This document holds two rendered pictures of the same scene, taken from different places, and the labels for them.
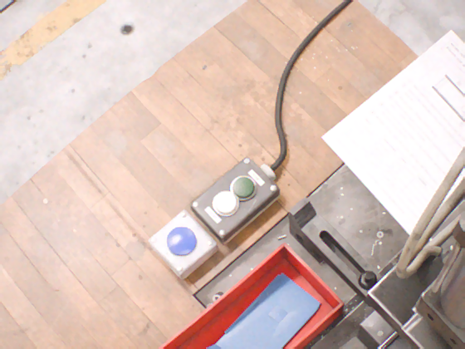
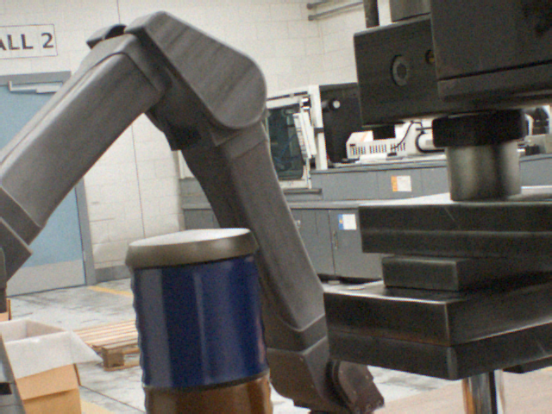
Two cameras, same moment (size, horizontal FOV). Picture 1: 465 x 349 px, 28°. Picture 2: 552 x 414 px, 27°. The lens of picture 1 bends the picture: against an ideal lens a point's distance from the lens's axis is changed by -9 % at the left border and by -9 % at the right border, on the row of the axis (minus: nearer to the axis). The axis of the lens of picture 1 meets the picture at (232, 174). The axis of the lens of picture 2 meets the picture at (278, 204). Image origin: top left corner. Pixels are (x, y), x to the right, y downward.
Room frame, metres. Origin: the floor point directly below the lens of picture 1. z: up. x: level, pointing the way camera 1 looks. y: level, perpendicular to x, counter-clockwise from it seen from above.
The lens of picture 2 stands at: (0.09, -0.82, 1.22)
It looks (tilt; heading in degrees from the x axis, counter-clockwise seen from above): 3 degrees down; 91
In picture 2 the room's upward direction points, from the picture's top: 6 degrees counter-clockwise
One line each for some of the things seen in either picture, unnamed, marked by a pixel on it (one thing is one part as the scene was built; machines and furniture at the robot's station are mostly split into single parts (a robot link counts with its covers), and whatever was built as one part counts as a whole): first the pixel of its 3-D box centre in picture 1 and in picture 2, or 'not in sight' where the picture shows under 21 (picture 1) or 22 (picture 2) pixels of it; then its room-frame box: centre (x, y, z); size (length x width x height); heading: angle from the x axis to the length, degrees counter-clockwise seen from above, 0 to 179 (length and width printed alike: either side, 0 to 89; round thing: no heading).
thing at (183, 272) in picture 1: (183, 248); not in sight; (0.42, 0.08, 0.90); 0.07 x 0.07 x 0.06; 32
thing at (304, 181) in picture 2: not in sight; (280, 145); (0.02, 9.17, 1.21); 0.86 x 0.10 x 0.79; 119
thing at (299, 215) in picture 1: (313, 231); not in sight; (0.40, -0.09, 0.95); 0.06 x 0.03 x 0.09; 32
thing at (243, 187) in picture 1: (243, 189); not in sight; (0.48, -0.01, 0.93); 0.03 x 0.03 x 0.02
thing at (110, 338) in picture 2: not in sight; (165, 334); (-0.84, 6.54, 0.07); 1.20 x 1.00 x 0.14; 31
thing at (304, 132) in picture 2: not in sight; (308, 135); (0.26, 8.73, 1.27); 0.23 x 0.18 x 0.38; 29
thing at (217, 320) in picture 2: not in sight; (198, 316); (0.06, -0.49, 1.17); 0.04 x 0.04 x 0.03
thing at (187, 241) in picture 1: (182, 242); not in sight; (0.42, 0.08, 0.93); 0.04 x 0.04 x 0.02
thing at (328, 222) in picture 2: not in sight; (360, 220); (0.64, 9.13, 0.49); 5.51 x 1.02 x 0.97; 119
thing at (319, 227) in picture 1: (346, 264); not in sight; (0.34, -0.13, 0.95); 0.15 x 0.03 x 0.10; 32
